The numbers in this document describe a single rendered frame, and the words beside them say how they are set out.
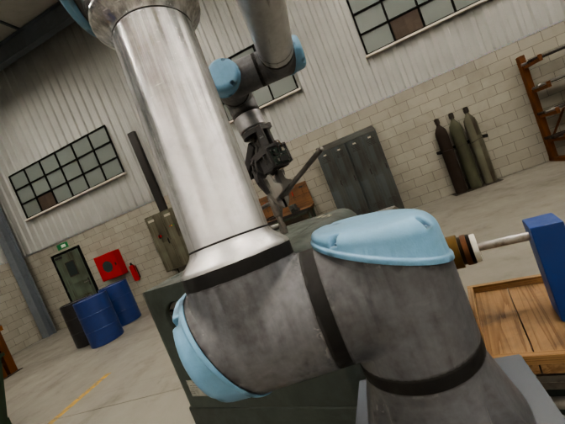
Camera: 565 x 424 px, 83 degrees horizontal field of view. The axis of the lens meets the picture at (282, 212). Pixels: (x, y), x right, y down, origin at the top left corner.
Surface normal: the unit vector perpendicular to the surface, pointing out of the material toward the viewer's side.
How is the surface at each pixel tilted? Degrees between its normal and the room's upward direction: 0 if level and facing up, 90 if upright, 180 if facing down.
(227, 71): 85
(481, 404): 72
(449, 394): 89
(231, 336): 82
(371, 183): 90
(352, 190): 90
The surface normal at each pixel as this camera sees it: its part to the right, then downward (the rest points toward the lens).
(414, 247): 0.20, -0.07
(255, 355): -0.09, 0.09
